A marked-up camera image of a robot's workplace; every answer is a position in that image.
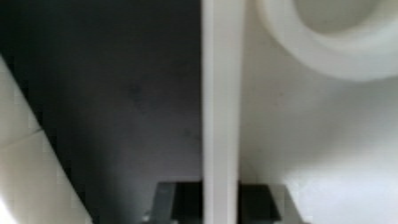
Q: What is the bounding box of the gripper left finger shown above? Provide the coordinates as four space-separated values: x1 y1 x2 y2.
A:
144 182 202 224

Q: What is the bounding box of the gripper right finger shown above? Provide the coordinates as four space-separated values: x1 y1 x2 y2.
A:
238 183 309 224

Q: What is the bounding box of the white square table top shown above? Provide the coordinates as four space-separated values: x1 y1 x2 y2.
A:
201 0 398 224

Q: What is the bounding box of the white U-shaped fence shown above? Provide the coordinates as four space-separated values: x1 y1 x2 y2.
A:
0 57 92 224

